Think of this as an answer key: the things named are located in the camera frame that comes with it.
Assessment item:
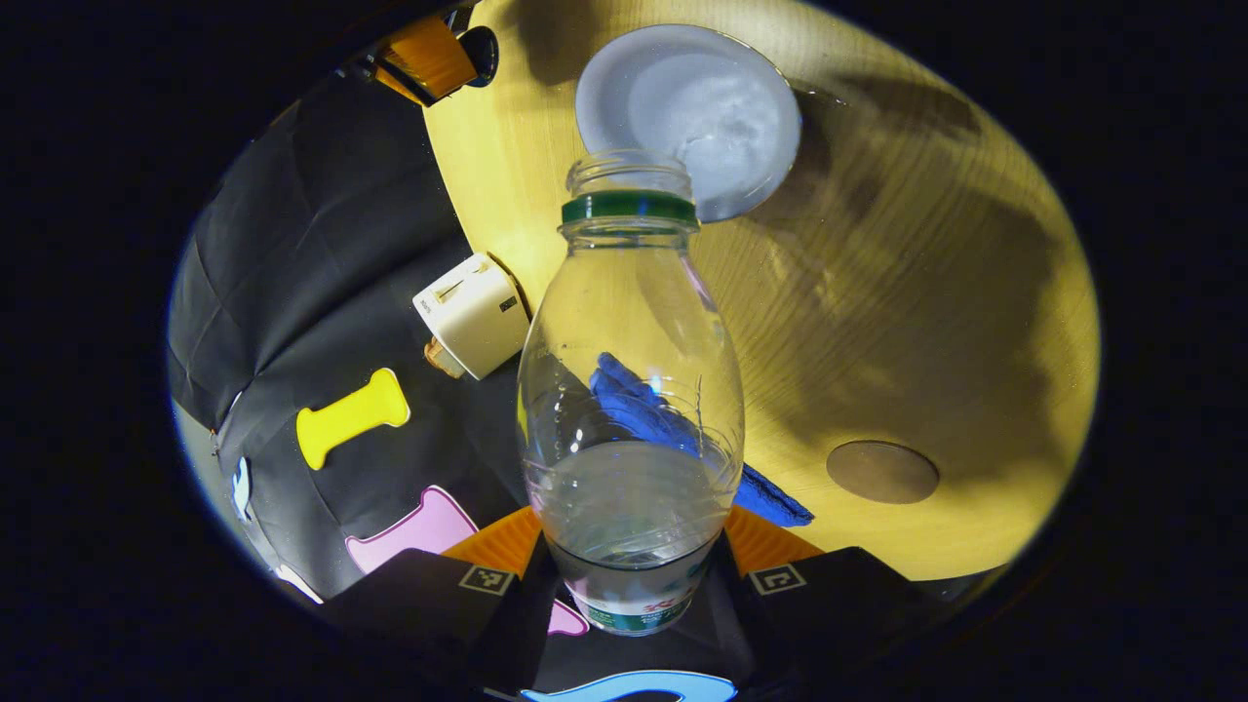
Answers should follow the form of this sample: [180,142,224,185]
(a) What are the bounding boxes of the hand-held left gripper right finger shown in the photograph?
[717,505,952,688]

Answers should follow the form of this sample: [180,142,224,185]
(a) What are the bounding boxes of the toast slices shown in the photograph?
[423,336,468,380]

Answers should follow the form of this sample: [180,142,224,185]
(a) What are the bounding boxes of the white toaster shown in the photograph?
[411,253,533,382]

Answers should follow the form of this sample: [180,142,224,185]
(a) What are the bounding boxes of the clear plastic water bottle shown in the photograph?
[516,148,748,639]

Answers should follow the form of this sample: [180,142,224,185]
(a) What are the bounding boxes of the round brown coaster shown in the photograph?
[826,440,941,506]

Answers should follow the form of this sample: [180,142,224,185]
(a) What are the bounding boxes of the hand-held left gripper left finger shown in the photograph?
[320,505,565,695]

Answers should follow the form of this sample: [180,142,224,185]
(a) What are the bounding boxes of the blue folded towel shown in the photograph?
[590,353,816,528]

